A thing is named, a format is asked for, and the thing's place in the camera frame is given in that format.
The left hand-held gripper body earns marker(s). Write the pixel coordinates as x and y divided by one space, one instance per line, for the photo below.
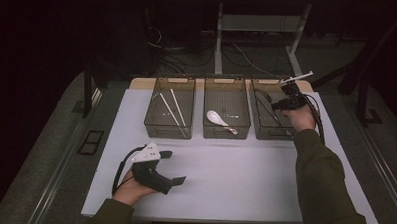
150 176

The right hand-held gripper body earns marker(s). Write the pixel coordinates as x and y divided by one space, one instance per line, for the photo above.
293 95

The steel fork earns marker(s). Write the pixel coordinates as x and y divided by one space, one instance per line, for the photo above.
264 96

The clear brown plastic bin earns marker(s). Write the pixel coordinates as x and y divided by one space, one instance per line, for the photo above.
170 107
269 131
227 99

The white ceramic spoon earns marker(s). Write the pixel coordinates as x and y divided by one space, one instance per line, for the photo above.
214 117

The person's left hand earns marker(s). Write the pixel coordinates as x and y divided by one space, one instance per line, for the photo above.
131 192

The person's right hand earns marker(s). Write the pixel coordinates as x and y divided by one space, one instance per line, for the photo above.
301 119

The white table mat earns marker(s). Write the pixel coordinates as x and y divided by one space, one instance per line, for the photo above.
217 179

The black metal stand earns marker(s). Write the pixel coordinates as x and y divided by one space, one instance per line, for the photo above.
87 94
362 104

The white metal desk frame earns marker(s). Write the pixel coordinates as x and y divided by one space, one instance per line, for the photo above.
259 23

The metal floor rail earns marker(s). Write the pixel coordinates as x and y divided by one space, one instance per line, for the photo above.
55 177
386 172

